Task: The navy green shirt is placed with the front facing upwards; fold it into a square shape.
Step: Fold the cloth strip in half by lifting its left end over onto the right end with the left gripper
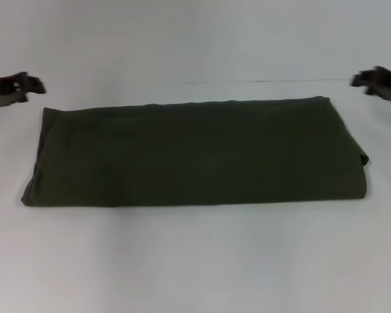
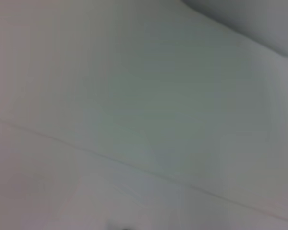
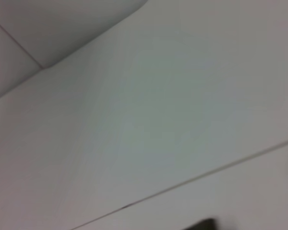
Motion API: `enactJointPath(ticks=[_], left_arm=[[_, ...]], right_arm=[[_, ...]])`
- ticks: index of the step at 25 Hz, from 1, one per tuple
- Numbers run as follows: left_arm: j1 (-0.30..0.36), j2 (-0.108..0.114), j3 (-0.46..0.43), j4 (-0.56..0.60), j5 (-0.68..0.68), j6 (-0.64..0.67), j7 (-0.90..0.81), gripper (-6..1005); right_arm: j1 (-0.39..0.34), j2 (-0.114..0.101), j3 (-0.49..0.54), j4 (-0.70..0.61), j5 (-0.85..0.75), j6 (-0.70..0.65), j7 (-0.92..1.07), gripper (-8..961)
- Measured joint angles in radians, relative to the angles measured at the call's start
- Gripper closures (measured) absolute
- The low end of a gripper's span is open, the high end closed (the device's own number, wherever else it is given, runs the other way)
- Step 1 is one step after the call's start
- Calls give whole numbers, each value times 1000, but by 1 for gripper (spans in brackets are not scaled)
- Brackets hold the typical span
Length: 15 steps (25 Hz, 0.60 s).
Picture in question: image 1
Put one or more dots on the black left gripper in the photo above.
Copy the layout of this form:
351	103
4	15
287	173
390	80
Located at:
3	89

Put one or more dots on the dark green FREE! t-shirt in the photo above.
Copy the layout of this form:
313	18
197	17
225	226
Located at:
195	153

